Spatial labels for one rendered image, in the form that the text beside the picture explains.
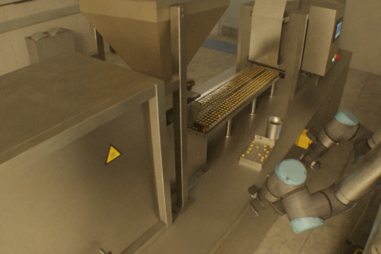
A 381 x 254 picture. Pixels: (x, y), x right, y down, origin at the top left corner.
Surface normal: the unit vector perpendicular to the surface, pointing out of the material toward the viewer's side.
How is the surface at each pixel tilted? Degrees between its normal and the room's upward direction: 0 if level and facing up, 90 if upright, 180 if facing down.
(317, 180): 0
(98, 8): 90
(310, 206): 24
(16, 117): 0
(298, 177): 19
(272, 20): 90
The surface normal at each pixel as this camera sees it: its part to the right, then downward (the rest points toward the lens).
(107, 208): 0.79, 0.31
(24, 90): 0.00, -0.86
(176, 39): -0.61, 0.39
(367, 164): -0.99, -0.04
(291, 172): 0.10, -0.66
